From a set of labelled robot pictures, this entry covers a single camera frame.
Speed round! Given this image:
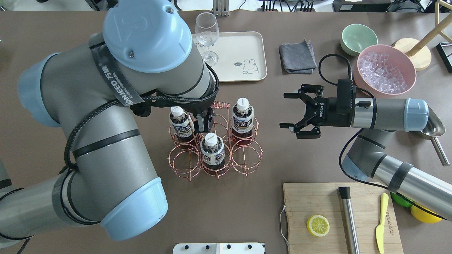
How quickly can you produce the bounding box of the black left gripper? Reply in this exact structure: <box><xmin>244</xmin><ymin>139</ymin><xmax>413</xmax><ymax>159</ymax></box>
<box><xmin>194</xmin><ymin>108</ymin><xmax>216</xmax><ymax>134</ymax></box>

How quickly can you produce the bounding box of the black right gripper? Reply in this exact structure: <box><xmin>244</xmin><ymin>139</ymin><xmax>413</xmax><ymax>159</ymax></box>
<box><xmin>279</xmin><ymin>84</ymin><xmax>353</xmax><ymax>139</ymax></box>

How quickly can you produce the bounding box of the copper wire bottle basket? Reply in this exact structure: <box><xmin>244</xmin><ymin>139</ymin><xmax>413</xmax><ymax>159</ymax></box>
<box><xmin>168</xmin><ymin>97</ymin><xmax>263</xmax><ymax>181</ymax></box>

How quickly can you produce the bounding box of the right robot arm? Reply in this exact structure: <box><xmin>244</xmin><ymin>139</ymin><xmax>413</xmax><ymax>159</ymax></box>
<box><xmin>280</xmin><ymin>79</ymin><xmax>451</xmax><ymax>220</ymax></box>

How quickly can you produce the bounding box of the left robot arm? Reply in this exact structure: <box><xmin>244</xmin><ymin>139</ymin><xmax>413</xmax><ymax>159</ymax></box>
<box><xmin>1</xmin><ymin>0</ymin><xmax>219</xmax><ymax>249</ymax></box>

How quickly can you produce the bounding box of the tea bottle three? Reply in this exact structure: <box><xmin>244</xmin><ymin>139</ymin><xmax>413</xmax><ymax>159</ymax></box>
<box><xmin>169</xmin><ymin>106</ymin><xmax>194</xmax><ymax>143</ymax></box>

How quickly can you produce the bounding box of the tea bottle two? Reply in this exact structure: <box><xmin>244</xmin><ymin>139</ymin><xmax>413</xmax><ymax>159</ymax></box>
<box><xmin>200</xmin><ymin>132</ymin><xmax>227</xmax><ymax>176</ymax></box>

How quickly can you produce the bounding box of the tea bottle one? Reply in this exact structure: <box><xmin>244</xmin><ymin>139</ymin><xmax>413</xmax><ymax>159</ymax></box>
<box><xmin>231</xmin><ymin>97</ymin><xmax>254</xmax><ymax>146</ymax></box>

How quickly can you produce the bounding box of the grey folded cloth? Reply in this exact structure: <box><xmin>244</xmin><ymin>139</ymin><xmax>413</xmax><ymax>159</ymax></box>
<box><xmin>278</xmin><ymin>40</ymin><xmax>317</xmax><ymax>74</ymax></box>

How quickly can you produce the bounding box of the cream rabbit tray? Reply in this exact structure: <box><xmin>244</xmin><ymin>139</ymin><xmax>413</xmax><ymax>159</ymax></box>
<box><xmin>210</xmin><ymin>31</ymin><xmax>267</xmax><ymax>82</ymax></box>

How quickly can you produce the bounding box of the bamboo cutting board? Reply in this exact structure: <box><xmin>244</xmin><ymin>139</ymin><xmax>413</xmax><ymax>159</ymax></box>
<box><xmin>283</xmin><ymin>182</ymin><xmax>385</xmax><ymax>254</ymax></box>

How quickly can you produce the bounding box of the clear wine glass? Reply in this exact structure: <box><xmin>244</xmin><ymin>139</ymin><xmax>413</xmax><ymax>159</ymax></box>
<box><xmin>195</xmin><ymin>12</ymin><xmax>219</xmax><ymax>67</ymax></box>

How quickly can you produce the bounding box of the green empty bowl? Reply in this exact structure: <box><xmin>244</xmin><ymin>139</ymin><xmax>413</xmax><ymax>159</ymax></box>
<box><xmin>340</xmin><ymin>24</ymin><xmax>378</xmax><ymax>56</ymax></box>

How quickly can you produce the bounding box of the pink bowl of ice cubes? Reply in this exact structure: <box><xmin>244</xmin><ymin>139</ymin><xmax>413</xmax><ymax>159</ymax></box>
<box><xmin>353</xmin><ymin>44</ymin><xmax>417</xmax><ymax>98</ymax></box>

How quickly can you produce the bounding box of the lemon half slice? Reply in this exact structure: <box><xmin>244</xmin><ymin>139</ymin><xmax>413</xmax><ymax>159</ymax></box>
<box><xmin>307</xmin><ymin>215</ymin><xmax>330</xmax><ymax>237</ymax></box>

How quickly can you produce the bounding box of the steel muddler black tip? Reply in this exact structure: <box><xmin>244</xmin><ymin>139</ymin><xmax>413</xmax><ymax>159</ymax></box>
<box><xmin>338</xmin><ymin>186</ymin><xmax>361</xmax><ymax>254</ymax></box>

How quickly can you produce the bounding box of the green lime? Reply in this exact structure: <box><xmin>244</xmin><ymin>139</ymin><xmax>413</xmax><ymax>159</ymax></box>
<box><xmin>390</xmin><ymin>192</ymin><xmax>412</xmax><ymax>207</ymax></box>

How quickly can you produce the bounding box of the wooden glass drying tree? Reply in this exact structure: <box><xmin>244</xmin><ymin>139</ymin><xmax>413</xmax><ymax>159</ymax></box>
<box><xmin>392</xmin><ymin>0</ymin><xmax>452</xmax><ymax>71</ymax></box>

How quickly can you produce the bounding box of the steel ice scoop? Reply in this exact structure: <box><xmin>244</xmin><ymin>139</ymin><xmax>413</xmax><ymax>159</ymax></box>
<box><xmin>420</xmin><ymin>106</ymin><xmax>451</xmax><ymax>166</ymax></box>

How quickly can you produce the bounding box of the yellow plastic knife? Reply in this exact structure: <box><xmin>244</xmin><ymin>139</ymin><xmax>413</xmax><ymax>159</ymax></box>
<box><xmin>375</xmin><ymin>193</ymin><xmax>389</xmax><ymax>254</ymax></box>

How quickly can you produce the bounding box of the whole yellow lemon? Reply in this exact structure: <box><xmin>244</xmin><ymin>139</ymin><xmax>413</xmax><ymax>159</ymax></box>
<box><xmin>410</xmin><ymin>205</ymin><xmax>442</xmax><ymax>224</ymax></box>

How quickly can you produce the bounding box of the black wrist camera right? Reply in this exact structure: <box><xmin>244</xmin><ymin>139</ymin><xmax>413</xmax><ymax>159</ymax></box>
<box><xmin>336</xmin><ymin>79</ymin><xmax>356</xmax><ymax>115</ymax></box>

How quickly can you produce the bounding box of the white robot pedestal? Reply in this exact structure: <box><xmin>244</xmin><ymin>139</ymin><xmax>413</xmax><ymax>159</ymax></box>
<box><xmin>172</xmin><ymin>242</ymin><xmax>266</xmax><ymax>254</ymax></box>

